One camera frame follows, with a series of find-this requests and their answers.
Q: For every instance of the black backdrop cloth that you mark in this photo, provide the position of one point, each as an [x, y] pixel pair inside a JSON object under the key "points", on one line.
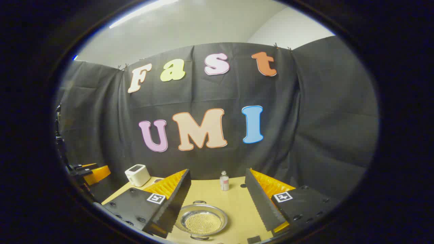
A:
{"points": [[305, 118]]}

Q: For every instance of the pile of yellow soybeans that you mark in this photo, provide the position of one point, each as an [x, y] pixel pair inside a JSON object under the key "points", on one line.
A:
{"points": [[202, 223]]}

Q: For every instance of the white toaster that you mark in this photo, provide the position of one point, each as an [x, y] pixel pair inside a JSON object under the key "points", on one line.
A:
{"points": [[137, 176]]}

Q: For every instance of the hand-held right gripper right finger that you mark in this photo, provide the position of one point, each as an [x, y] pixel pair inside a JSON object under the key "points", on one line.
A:
{"points": [[259, 200]]}

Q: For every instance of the small clear plastic bottle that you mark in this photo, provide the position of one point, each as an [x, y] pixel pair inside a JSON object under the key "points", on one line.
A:
{"points": [[224, 183]]}

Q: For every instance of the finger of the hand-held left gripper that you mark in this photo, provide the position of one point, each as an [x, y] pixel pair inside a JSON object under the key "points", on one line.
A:
{"points": [[98, 173]]}

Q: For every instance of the stainless steel pot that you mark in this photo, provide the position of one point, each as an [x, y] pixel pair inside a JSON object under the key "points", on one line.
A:
{"points": [[186, 211]]}

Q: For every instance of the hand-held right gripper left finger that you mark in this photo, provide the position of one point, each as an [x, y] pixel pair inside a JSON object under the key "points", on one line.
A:
{"points": [[176, 200]]}

